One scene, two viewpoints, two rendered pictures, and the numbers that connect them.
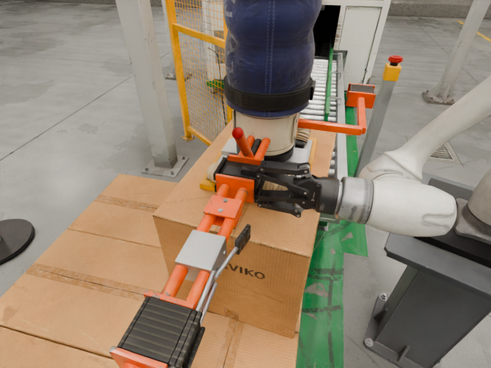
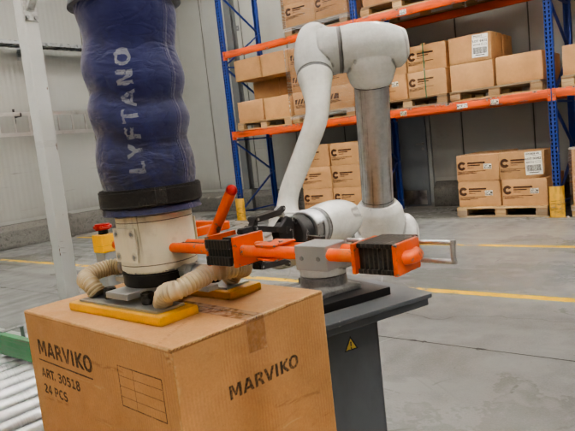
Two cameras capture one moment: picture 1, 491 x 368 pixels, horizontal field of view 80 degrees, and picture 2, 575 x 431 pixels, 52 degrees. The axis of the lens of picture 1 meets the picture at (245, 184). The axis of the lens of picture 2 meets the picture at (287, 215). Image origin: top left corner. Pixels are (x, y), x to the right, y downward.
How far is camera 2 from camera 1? 1.04 m
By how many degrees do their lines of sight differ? 66
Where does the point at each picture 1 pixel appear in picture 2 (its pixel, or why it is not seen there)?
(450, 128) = (300, 176)
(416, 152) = (292, 203)
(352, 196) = (316, 214)
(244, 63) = (160, 156)
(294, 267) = (316, 317)
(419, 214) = (349, 209)
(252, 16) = (163, 111)
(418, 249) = not seen: hidden behind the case
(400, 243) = not seen: hidden behind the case
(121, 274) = not seen: outside the picture
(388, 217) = (340, 218)
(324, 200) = (305, 226)
